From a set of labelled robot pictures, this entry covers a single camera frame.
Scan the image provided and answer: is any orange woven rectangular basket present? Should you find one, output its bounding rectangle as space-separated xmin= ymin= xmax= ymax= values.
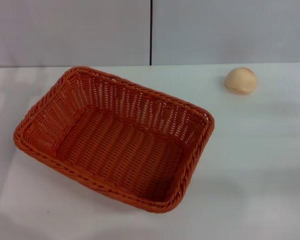
xmin=13 ymin=65 xmax=215 ymax=222

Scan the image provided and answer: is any pale round peach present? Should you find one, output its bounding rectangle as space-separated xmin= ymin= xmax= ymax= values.
xmin=224 ymin=67 xmax=258 ymax=96

